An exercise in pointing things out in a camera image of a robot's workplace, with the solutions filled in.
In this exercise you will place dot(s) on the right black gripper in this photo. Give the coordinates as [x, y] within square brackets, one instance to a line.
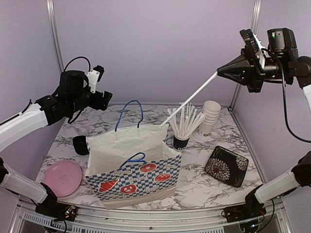
[242, 75]

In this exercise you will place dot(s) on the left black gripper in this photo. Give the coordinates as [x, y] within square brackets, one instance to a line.
[96, 103]

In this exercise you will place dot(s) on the single white straw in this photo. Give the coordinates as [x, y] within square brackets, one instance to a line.
[212, 77]

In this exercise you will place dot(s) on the blue checkered paper bag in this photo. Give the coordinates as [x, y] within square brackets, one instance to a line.
[132, 165]

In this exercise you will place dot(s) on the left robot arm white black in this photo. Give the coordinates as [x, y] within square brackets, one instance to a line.
[76, 92]

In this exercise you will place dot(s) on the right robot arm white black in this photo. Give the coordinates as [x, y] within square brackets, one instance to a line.
[263, 111]

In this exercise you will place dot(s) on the stack of white paper cups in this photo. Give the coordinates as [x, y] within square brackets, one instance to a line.
[211, 111]

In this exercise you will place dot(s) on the stack of black cup lids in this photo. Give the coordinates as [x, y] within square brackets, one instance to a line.
[80, 145]

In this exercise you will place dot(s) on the white wrapped straws bundle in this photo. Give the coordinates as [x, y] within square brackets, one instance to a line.
[189, 119]

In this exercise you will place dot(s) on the black cup holding straws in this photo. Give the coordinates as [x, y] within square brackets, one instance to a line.
[180, 143]

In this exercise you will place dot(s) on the pink plastic plate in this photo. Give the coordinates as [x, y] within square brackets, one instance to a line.
[63, 177]

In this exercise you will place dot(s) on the black floral square dish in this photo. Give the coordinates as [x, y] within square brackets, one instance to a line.
[227, 167]

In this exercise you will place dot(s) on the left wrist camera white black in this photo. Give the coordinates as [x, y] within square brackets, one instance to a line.
[94, 76]

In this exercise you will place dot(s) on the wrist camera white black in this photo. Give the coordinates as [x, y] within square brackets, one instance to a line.
[94, 76]
[254, 48]

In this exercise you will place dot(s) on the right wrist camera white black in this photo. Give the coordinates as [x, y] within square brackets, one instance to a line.
[254, 48]

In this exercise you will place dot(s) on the right aluminium frame post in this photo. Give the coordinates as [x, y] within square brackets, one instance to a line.
[254, 27]

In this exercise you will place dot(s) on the aluminium frame post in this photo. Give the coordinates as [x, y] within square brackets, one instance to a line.
[54, 33]
[254, 27]

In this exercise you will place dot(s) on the left aluminium frame post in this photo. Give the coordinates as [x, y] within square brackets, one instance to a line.
[54, 33]

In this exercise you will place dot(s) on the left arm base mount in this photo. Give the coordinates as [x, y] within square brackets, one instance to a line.
[51, 207]

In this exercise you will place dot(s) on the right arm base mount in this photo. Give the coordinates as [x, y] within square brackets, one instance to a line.
[250, 209]

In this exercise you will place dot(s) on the aluminium front rail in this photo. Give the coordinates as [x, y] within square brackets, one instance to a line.
[90, 219]

